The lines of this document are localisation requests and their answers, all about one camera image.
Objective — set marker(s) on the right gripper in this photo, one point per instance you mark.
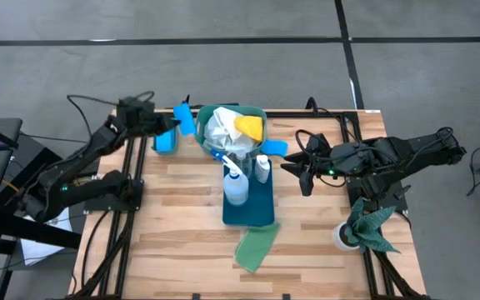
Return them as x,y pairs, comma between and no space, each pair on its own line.
348,160

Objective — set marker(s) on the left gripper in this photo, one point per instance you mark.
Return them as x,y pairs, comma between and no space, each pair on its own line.
138,114

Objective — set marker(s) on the blue rectangular sponge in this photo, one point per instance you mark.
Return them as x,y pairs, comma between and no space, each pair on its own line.
165,141
185,118

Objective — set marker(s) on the small white labelled bottle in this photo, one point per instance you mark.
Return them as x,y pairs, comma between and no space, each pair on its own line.
262,171

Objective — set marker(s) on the clear spray bottle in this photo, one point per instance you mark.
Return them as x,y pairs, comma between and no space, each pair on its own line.
246,162

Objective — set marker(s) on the white cloth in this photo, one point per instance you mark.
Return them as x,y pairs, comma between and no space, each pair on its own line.
219,133

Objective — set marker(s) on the yellow cloth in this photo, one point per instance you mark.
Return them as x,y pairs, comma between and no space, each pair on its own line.
250,127

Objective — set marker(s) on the spray bottle with blue liquid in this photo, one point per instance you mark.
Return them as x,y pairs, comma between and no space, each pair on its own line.
236,189

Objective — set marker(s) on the green microfibre cloth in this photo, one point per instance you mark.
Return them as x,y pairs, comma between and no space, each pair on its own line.
256,248

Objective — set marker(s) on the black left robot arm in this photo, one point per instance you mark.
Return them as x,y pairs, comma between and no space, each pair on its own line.
77,158

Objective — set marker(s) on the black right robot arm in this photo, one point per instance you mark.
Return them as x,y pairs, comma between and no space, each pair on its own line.
411,150

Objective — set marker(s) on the blue sponge with wavy edge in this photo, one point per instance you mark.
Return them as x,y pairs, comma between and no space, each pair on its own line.
275,147

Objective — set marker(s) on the small teal plastic basket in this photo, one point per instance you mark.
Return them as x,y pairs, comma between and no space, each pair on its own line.
166,153

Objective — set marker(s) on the large teal plastic basin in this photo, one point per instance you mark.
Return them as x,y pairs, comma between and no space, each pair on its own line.
198,125

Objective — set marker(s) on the dark blue plastic bin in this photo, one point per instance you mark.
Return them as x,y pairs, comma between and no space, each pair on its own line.
256,208

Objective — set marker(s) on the artificial plant in white pot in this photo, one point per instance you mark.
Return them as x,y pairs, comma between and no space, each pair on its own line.
365,229

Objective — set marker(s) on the white paper sheet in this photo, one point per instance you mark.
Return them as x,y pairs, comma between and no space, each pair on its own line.
44,250

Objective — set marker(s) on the black aluminium table frame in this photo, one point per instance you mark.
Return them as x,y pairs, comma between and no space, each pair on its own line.
298,113

